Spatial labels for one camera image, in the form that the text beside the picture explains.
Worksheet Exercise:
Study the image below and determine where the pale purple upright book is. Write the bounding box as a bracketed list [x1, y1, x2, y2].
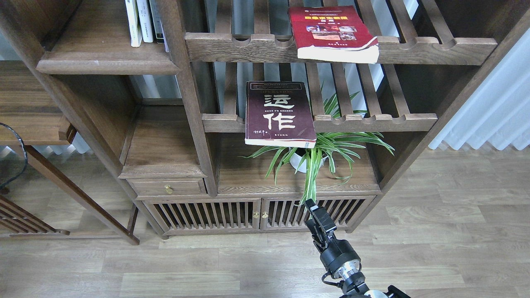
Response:
[161, 23, 170, 53]

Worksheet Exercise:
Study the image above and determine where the dark maroon book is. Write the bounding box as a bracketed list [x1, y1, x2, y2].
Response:
[245, 81, 317, 148]

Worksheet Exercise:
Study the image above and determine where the white spine upright book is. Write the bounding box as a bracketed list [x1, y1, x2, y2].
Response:
[137, 0, 154, 42]

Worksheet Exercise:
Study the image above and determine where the spider plant in white pot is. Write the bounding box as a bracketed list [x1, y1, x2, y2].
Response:
[240, 87, 396, 207]

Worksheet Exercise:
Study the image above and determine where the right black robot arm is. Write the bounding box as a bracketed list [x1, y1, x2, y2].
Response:
[304, 200, 408, 298]

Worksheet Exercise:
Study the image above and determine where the dark spine upright book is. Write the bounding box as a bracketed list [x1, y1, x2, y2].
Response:
[149, 0, 165, 44]

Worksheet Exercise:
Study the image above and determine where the wooden side furniture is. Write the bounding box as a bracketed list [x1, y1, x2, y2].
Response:
[0, 60, 75, 237]

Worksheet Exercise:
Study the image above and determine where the dark wooden bookshelf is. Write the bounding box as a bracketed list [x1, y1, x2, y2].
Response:
[1, 0, 529, 236]

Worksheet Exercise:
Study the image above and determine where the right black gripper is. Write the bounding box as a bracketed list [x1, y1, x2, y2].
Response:
[304, 199, 361, 280]

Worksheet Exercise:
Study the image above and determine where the white curtain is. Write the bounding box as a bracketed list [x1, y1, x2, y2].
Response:
[429, 31, 530, 150]

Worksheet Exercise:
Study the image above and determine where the red cover book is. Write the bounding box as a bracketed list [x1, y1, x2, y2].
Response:
[289, 6, 379, 64]

